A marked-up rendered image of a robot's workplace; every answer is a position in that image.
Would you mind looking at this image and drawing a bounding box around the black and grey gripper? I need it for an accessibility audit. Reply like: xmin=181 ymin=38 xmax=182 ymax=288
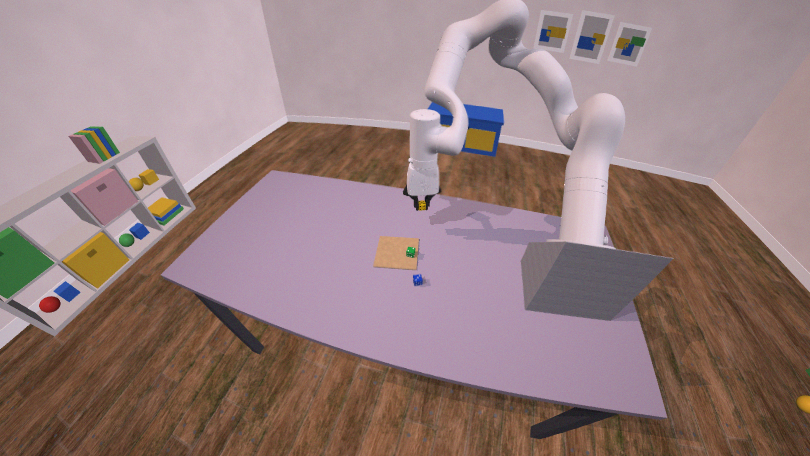
xmin=403 ymin=163 xmax=441 ymax=211

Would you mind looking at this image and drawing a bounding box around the tan mat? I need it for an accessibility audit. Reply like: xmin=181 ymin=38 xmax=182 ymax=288
xmin=373 ymin=236 xmax=419 ymax=270

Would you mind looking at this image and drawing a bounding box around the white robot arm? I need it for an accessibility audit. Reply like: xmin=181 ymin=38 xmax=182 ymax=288
xmin=408 ymin=0 xmax=625 ymax=246

